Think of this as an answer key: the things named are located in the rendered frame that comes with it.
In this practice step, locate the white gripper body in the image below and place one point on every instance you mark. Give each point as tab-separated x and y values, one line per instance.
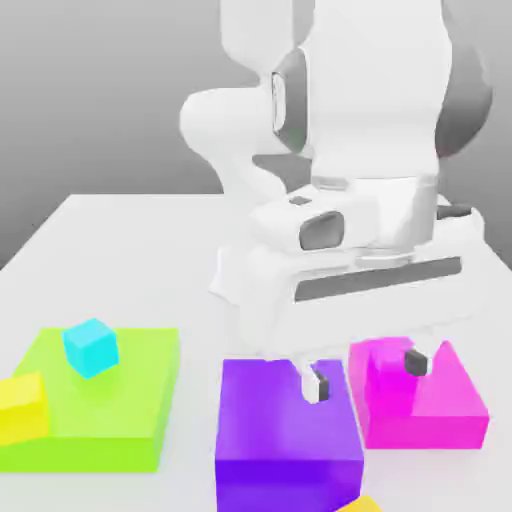
272	312

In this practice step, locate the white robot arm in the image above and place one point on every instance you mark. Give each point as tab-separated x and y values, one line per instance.
372	100

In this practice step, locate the large green box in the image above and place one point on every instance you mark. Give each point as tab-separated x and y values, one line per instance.
116	408

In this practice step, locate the small cyan cube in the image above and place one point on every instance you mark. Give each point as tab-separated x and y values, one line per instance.
91	348

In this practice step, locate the small yellow cube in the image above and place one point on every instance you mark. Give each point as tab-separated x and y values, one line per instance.
22	412

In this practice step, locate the small orange cube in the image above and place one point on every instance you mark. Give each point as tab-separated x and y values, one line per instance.
362	505

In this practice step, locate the large magenta box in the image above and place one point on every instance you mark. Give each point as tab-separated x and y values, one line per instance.
440	416

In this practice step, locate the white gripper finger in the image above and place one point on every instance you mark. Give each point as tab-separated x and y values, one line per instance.
308	384
416	363

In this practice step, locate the large purple box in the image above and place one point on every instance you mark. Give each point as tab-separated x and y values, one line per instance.
280	440

